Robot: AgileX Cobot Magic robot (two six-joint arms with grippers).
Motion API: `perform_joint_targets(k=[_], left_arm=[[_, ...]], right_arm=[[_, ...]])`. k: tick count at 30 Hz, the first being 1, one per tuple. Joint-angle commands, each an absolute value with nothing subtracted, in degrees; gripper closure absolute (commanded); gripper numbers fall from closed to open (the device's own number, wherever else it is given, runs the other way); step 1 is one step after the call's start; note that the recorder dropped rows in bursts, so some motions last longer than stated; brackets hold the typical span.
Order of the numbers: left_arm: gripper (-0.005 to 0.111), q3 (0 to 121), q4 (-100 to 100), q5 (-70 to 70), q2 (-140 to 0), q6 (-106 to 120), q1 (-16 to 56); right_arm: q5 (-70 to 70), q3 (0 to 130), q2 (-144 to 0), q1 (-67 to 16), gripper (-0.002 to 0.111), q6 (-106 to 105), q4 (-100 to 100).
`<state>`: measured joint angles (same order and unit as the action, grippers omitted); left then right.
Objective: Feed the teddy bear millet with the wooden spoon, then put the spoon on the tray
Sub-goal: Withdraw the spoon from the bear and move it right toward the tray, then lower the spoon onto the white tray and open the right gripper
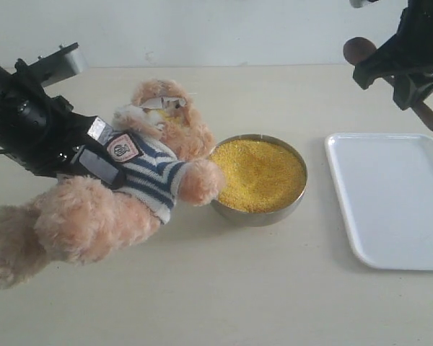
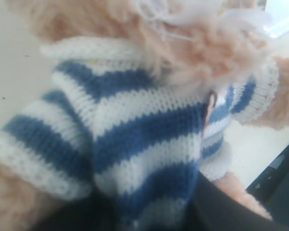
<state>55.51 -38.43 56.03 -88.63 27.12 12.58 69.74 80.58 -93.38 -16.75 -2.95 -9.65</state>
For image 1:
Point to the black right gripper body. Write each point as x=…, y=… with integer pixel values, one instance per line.
x=417, y=19

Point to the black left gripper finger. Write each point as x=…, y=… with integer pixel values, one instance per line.
x=109, y=143
x=86, y=162

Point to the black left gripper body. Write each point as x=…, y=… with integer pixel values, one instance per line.
x=37, y=131

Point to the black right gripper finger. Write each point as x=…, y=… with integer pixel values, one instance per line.
x=379, y=68
x=411, y=89

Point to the dark brown wooden spoon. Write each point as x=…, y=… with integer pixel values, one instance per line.
x=359, y=49

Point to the tan teddy bear striped sweater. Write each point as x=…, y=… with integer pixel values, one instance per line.
x=162, y=144

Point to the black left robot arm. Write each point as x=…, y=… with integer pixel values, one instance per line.
x=44, y=134

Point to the white plastic tray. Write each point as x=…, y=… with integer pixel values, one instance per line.
x=384, y=186

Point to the steel bowl of yellow grain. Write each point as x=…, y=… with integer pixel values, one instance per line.
x=266, y=179

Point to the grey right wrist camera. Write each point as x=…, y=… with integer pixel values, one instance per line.
x=361, y=3

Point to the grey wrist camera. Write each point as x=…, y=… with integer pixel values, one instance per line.
x=66, y=62
x=361, y=3

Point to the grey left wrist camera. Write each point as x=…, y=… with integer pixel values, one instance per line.
x=66, y=62

